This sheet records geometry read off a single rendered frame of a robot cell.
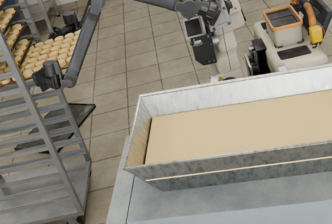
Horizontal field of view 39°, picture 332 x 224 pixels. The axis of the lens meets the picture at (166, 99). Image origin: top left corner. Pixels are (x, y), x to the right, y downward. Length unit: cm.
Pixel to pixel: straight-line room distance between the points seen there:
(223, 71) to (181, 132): 125
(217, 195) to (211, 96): 26
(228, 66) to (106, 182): 121
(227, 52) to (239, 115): 123
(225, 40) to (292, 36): 32
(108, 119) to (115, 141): 31
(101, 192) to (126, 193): 189
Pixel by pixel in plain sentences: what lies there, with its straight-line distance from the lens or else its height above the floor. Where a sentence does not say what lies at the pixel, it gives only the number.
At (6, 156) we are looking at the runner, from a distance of 260.
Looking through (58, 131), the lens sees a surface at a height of 42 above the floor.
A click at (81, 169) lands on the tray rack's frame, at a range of 304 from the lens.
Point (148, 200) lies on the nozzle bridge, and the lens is 111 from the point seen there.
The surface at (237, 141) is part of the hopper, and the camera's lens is 107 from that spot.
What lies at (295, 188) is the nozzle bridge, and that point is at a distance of 107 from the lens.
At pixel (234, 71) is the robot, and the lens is 237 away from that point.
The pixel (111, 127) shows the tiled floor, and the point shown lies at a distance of 358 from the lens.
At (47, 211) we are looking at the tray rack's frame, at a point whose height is 15.
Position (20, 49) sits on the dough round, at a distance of 253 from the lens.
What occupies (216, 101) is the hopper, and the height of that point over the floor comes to 128.
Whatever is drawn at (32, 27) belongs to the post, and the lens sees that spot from 265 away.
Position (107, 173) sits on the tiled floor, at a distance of 316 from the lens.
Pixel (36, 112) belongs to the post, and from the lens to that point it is 236.
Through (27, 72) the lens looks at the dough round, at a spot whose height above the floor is 102.
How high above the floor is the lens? 193
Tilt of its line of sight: 31 degrees down
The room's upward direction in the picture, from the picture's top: 16 degrees counter-clockwise
